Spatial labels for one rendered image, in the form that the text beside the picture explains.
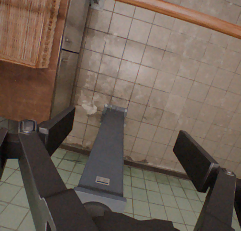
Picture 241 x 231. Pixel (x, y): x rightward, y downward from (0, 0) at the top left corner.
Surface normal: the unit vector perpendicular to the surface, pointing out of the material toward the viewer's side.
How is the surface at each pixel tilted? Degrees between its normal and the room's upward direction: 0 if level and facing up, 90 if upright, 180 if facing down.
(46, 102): 0
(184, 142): 89
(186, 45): 0
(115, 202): 0
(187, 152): 90
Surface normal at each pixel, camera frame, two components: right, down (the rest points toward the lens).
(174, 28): -0.02, 0.29
